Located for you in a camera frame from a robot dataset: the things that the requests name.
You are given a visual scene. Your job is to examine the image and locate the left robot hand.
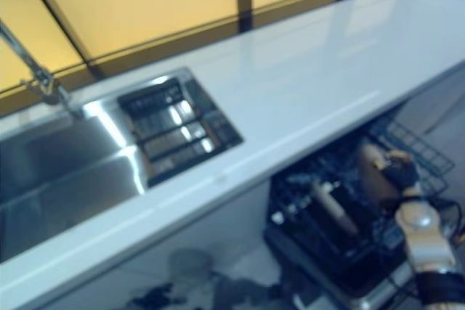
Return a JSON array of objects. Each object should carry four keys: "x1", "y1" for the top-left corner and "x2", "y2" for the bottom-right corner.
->
[{"x1": 132, "y1": 283, "x2": 175, "y2": 310}]

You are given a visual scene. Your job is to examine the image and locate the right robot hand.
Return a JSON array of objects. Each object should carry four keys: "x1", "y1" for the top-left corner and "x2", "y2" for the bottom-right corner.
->
[{"x1": 381, "y1": 150, "x2": 421, "y2": 198}]

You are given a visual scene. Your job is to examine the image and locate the cream round plate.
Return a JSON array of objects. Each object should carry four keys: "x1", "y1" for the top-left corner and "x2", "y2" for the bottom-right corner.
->
[
  {"x1": 308, "y1": 181, "x2": 360, "y2": 235},
  {"x1": 357, "y1": 142, "x2": 401, "y2": 210}
]

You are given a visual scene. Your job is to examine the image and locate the open built-in dishwasher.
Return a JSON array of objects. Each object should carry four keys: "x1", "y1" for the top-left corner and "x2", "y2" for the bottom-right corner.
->
[{"x1": 262, "y1": 106, "x2": 465, "y2": 310}]

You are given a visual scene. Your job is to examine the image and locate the white kitchen base cabinet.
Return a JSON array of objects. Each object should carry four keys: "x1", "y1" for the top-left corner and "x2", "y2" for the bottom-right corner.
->
[{"x1": 46, "y1": 175, "x2": 277, "y2": 310}]

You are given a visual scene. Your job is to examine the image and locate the stainless steel kitchen sink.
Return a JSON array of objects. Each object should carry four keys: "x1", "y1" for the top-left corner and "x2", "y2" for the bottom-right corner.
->
[{"x1": 0, "y1": 65, "x2": 245, "y2": 264}]

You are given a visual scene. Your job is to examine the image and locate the black sink dish rack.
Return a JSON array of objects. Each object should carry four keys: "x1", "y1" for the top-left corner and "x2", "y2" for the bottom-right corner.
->
[{"x1": 116, "y1": 76, "x2": 225, "y2": 188}]

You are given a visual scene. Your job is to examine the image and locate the chrome gooseneck kitchen faucet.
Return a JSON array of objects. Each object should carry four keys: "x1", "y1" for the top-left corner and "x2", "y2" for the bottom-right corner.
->
[{"x1": 0, "y1": 19, "x2": 85, "y2": 119}]

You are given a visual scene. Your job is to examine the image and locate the dishwasher wire rack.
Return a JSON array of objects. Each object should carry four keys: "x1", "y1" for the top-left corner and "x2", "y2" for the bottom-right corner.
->
[{"x1": 365, "y1": 116, "x2": 456, "y2": 195}]

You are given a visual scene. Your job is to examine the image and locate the yellow window with dark frame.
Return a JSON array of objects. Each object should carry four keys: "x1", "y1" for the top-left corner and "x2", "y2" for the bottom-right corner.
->
[{"x1": 0, "y1": 0, "x2": 437, "y2": 115}]

